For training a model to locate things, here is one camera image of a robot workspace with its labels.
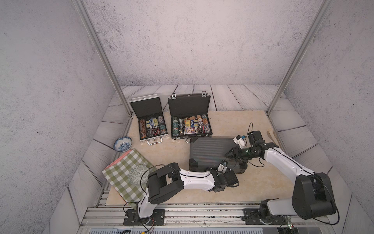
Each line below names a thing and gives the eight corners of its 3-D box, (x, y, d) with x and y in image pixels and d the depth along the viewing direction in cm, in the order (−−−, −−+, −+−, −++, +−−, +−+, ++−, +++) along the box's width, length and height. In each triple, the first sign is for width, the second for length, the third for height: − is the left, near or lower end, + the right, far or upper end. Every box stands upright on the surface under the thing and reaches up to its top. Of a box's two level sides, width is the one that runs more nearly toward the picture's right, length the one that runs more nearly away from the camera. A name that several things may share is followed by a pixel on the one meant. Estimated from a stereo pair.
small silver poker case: (141, 147, 102) (131, 125, 85) (139, 121, 118) (130, 98, 101) (169, 140, 106) (164, 118, 89) (163, 116, 122) (159, 93, 104)
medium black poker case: (169, 142, 105) (165, 119, 87) (172, 115, 122) (169, 92, 104) (210, 142, 105) (214, 119, 87) (207, 115, 122) (210, 92, 104)
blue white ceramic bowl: (114, 151, 99) (111, 148, 96) (118, 140, 105) (116, 136, 102) (131, 151, 99) (128, 148, 96) (134, 140, 105) (132, 136, 102)
